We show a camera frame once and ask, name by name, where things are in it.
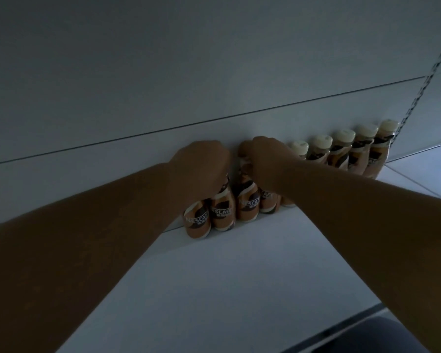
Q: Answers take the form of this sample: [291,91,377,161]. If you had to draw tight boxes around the person's right hand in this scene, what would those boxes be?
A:
[237,136,299,196]

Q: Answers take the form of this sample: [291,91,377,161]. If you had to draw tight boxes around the person's left hand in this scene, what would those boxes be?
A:
[168,140,232,203]

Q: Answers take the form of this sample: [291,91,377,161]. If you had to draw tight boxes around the brown coffee drink bottle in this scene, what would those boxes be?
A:
[236,158,261,222]
[209,176,238,230]

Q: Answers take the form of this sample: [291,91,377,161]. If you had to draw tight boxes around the person's left forearm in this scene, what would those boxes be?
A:
[0,162,186,353]

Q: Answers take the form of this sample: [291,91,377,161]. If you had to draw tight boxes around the person's right forearm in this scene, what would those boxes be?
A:
[279,158,441,353]

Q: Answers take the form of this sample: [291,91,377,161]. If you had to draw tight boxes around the white shelf board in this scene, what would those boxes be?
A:
[57,140,441,353]

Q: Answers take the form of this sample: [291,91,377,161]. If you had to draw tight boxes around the row of brown coffee bottles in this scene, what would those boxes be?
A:
[183,119,400,240]

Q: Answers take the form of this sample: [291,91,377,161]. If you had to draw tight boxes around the slotted metal shelf rail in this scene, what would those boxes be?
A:
[390,33,441,144]

